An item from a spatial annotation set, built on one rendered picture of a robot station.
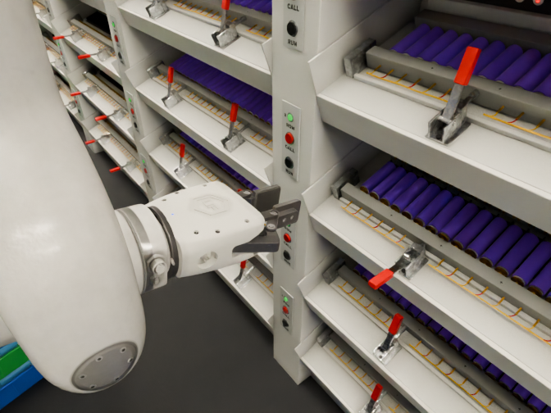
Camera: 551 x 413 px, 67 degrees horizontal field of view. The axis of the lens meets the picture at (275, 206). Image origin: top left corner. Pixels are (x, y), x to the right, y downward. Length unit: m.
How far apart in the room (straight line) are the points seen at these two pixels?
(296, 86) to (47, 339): 0.44
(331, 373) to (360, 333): 0.21
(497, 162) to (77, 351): 0.39
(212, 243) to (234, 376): 0.71
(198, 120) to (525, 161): 0.69
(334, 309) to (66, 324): 0.57
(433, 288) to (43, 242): 0.46
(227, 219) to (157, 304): 0.85
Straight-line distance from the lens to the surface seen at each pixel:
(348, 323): 0.77
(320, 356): 0.96
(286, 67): 0.61
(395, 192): 0.65
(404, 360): 0.74
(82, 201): 0.28
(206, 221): 0.41
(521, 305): 0.56
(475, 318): 0.57
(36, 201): 0.27
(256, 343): 1.13
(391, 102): 0.53
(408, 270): 0.57
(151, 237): 0.39
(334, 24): 0.56
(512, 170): 0.45
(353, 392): 0.93
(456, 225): 0.61
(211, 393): 1.07
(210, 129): 0.92
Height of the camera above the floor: 0.92
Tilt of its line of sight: 37 degrees down
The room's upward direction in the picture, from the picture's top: straight up
